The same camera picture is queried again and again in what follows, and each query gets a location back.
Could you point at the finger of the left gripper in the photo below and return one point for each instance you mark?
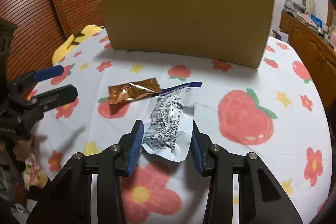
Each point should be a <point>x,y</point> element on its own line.
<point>55,98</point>
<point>48,73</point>

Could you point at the gold foil candy wrapper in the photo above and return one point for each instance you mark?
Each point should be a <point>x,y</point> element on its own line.
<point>133,91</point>

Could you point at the person's left hand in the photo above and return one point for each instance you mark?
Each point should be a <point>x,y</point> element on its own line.
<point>23,149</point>

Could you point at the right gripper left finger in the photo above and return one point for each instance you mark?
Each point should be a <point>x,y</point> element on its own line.
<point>67,199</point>

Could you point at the brown cardboard box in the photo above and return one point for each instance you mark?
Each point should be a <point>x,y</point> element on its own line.
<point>234,31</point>

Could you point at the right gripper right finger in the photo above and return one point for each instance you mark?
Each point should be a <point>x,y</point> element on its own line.
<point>261,197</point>

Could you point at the white floral fruit bedsheet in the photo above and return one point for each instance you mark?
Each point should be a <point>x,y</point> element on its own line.
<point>274,111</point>

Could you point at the wooden dresser cabinet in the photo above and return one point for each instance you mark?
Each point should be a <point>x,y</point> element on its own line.
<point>316,55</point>

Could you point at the silver blue-edged snack pouch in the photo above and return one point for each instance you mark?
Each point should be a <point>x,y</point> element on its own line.
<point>168,123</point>

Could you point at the yellow plush pillow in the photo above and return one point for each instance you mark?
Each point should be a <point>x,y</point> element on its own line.
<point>73,41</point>

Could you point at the folded cloth pile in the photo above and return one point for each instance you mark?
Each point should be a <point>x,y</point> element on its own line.
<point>294,9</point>

